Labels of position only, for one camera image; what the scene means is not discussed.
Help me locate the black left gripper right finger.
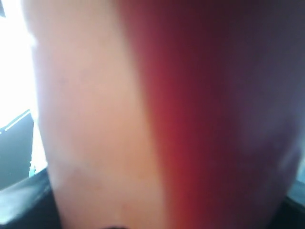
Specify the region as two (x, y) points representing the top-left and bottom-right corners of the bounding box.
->
(274, 197), (305, 229)

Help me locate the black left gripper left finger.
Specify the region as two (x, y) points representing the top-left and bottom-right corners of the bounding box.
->
(0, 169), (61, 229)

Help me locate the red sauce squeeze bottle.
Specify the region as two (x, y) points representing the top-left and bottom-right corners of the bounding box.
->
(21, 0), (305, 229)

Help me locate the white rectangular plastic tray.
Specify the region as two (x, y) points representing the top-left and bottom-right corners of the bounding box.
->
(0, 110), (34, 189)

